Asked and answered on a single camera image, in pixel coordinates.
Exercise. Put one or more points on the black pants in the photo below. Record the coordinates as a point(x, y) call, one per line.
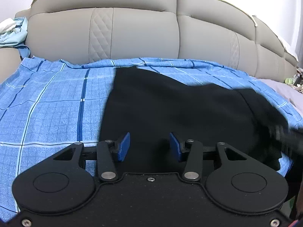
point(149, 106)

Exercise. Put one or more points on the beige leather sofa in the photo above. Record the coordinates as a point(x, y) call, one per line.
point(84, 31)

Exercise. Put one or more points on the white cloth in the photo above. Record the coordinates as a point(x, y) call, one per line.
point(7, 25)

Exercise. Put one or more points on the clutter pile of clothes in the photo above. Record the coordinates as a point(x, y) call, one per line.
point(296, 81)

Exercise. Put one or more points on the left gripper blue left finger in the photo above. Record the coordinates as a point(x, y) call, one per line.
point(121, 147)

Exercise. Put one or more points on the blue checked bed sheet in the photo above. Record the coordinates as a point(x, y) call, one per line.
point(47, 105)

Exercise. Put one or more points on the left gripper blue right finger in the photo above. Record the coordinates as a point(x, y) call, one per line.
point(177, 146)

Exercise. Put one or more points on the lavender sofa cover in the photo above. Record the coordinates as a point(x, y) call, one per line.
point(287, 92)

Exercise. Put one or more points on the light blue garment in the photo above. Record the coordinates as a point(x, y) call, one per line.
point(17, 35)

